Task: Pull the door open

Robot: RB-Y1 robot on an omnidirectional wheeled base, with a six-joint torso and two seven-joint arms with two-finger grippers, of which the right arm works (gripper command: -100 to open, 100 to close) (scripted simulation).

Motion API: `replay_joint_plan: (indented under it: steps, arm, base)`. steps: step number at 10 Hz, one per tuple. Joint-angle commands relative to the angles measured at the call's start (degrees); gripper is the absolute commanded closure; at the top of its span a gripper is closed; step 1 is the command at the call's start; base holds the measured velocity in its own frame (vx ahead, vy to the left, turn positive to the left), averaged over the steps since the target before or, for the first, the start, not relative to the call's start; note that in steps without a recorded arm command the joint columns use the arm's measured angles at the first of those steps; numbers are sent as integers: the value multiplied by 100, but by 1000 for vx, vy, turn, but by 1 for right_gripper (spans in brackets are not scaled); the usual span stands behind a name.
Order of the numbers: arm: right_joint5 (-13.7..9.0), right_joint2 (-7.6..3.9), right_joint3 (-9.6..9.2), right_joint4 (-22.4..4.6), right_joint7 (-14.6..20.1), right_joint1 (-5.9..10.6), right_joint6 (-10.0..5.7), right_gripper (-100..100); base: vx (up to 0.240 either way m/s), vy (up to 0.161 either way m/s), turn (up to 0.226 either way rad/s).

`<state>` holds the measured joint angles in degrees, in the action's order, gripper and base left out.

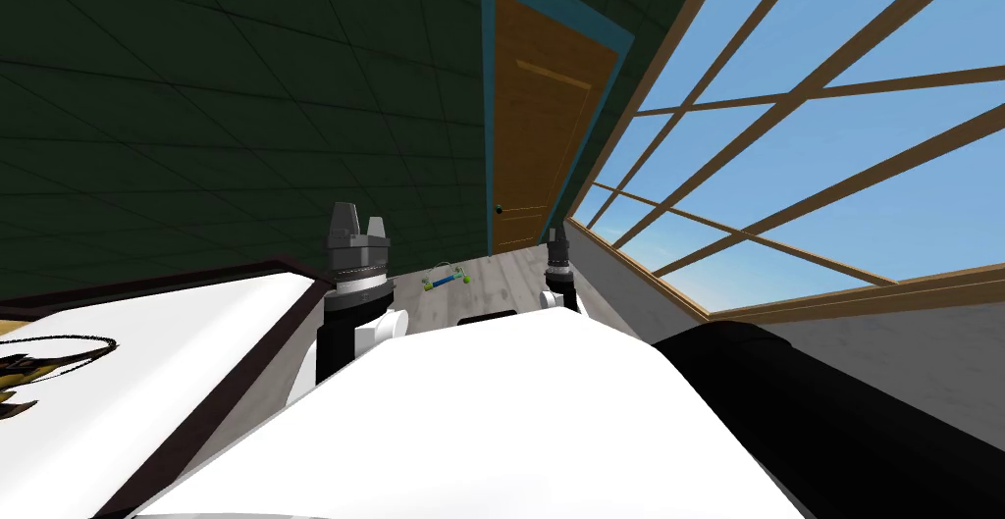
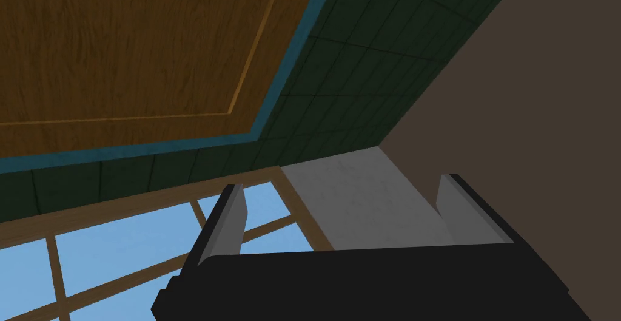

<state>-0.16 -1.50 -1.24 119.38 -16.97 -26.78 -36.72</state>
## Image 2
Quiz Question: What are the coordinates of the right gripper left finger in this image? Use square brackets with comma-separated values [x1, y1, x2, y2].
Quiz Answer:
[190, 183, 249, 268]

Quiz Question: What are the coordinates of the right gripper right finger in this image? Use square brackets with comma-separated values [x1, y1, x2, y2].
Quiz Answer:
[435, 173, 516, 245]

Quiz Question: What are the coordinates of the wooden framed window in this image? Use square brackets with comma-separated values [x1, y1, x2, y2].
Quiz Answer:
[0, 165, 335, 321]

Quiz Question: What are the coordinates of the brown wooden door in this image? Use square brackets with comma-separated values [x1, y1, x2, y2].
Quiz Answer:
[0, 0, 325, 159]

